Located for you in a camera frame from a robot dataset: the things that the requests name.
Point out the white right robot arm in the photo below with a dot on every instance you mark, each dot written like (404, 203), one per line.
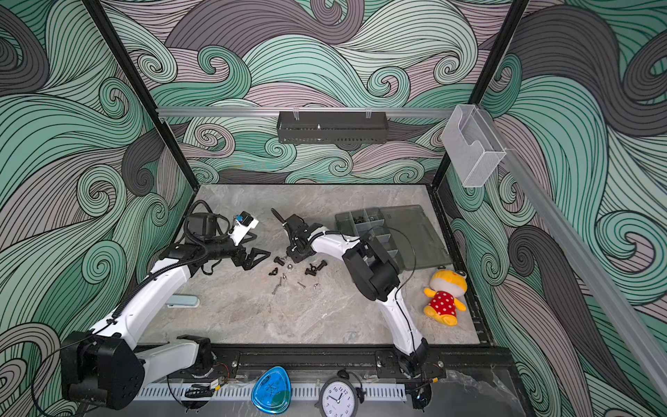
(374, 273)

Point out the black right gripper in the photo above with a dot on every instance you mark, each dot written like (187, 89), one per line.
(296, 258)

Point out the yellow red plush toy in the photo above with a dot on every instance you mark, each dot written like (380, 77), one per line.
(445, 292)

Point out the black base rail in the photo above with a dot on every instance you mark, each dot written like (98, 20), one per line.
(375, 359)

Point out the pale green small object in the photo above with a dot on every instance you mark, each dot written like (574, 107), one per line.
(183, 302)

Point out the black wall shelf tray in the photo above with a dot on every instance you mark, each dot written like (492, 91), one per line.
(342, 128)

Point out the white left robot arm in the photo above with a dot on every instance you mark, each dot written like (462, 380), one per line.
(100, 366)

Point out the clear acrylic wall holder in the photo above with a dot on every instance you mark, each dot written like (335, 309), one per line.
(473, 143)

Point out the small analog alarm clock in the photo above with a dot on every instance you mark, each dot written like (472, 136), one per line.
(341, 395)

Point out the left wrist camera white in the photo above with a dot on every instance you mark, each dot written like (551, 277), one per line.
(243, 224)

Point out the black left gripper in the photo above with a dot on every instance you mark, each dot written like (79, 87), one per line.
(247, 264)

